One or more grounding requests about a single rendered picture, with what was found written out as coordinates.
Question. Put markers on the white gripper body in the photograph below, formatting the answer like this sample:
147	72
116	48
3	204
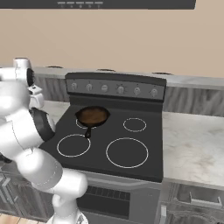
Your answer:
37	101

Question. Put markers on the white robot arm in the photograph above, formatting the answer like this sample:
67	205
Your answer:
35	166

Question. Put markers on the brown frying pan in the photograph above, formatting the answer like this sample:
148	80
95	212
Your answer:
92	116

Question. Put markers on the grey stove knob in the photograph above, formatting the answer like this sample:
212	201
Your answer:
104	87
120	89
89	86
154	92
74	85
137	90

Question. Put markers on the grey cupboard door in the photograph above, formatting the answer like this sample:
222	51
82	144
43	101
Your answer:
198	217
26	198

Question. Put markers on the dark grey stove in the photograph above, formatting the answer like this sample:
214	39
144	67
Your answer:
131	169

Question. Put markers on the dark grey range hood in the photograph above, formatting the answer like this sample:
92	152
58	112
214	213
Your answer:
131	4

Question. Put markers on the grey oven door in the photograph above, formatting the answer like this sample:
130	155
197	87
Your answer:
145	201

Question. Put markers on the grey drawer front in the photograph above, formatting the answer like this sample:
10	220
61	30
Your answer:
183	192

